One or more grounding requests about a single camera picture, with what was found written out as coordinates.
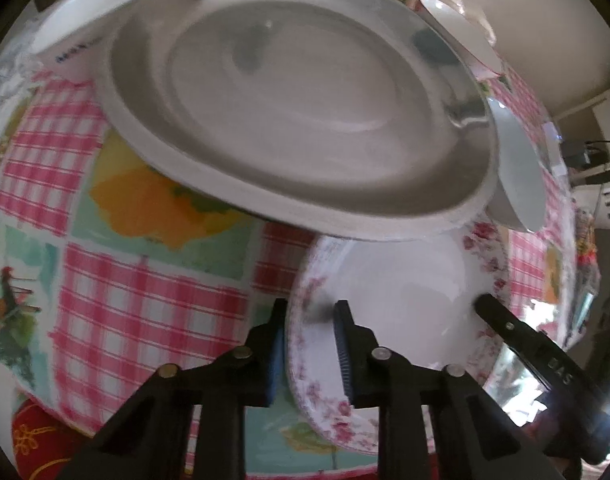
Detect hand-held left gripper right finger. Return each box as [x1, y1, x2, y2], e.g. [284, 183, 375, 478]
[333, 300, 576, 480]

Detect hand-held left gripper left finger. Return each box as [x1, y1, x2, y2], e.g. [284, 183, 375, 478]
[60, 299, 288, 480]

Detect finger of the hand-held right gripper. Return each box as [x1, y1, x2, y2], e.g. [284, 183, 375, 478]
[472, 294, 546, 361]

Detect pink floral rimmed plate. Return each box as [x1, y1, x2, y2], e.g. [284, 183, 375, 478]
[285, 220, 511, 456]

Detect stainless steel plate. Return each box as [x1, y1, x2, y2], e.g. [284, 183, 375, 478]
[92, 0, 501, 241]

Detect large white bowl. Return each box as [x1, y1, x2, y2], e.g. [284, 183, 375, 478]
[27, 0, 165, 81]

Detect small white bowl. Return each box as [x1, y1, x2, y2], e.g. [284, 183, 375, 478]
[486, 97, 544, 234]

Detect pink checkered fruit tablecloth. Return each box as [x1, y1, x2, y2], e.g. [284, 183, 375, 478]
[0, 0, 601, 476]

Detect small white device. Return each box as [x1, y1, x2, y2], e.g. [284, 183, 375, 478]
[542, 121, 567, 177]

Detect white shelf unit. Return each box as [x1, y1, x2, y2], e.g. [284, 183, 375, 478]
[555, 87, 610, 211]

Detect red patterned cushion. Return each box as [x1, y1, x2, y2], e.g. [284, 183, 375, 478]
[12, 394, 106, 480]

